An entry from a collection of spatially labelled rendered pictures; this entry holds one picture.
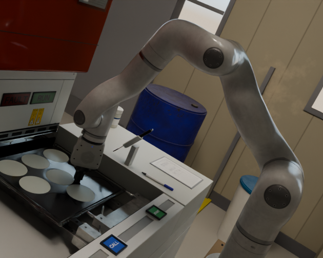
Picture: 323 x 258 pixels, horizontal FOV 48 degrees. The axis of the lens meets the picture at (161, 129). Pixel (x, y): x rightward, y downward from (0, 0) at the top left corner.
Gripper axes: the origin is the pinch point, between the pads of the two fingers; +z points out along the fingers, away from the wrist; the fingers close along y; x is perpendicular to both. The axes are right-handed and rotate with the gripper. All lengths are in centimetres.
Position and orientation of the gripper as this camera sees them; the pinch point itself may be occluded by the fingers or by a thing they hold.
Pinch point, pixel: (78, 176)
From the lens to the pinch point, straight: 133.7
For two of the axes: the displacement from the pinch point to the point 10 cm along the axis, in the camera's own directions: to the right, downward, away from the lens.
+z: -3.8, 8.8, 3.0
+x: -2.3, -4.0, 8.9
